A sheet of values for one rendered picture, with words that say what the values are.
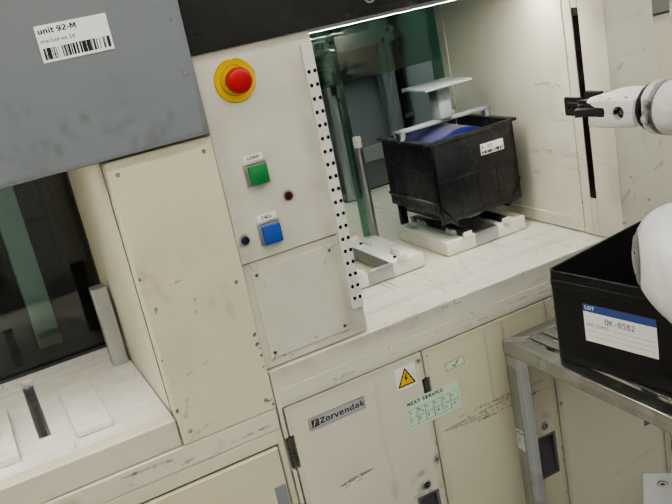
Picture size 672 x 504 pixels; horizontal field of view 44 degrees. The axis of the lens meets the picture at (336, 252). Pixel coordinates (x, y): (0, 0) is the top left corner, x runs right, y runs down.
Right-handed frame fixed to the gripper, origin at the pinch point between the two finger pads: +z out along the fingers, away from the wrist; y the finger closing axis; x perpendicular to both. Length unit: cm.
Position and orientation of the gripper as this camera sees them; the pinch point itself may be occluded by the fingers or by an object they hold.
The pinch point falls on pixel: (584, 103)
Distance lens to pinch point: 149.7
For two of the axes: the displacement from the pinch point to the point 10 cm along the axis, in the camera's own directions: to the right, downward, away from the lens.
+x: -1.9, -9.3, -3.0
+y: 8.7, -3.1, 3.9
